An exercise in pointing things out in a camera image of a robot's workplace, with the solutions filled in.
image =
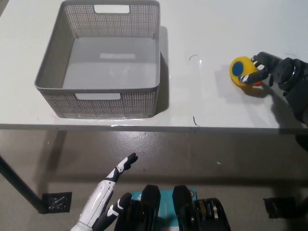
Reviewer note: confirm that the white and black left hand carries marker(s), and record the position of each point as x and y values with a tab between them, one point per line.
96	207

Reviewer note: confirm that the black table leg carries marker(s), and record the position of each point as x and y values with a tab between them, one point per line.
19	185

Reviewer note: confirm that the black right hand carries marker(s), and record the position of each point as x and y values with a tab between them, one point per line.
272	68

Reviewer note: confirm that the yellow duck toy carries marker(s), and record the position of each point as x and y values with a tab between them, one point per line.
246	69

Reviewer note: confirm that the grey perforated plastic basket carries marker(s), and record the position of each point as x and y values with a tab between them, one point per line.
106	106

